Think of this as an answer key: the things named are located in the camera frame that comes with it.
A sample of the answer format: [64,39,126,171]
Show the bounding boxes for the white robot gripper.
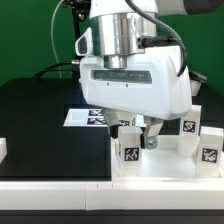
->
[80,46,192,149]

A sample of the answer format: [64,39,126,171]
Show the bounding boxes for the white square tabletop tray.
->
[112,135,224,179]

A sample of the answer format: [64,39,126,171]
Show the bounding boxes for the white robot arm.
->
[75,0,224,149]

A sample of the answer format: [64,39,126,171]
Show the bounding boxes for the white marker sheet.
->
[63,108,148,128]

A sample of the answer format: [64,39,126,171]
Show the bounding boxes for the white left barrier piece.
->
[0,138,7,164]

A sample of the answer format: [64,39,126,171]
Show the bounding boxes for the grey corrugated hose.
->
[124,0,188,78]

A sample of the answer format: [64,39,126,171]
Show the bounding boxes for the black cable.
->
[32,61,82,80]

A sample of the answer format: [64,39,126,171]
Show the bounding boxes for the white thin cable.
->
[50,0,65,79]

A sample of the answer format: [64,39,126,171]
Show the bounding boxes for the white front barrier wall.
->
[0,181,224,210]

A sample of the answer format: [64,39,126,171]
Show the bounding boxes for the black camera stand pole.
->
[63,0,93,61]

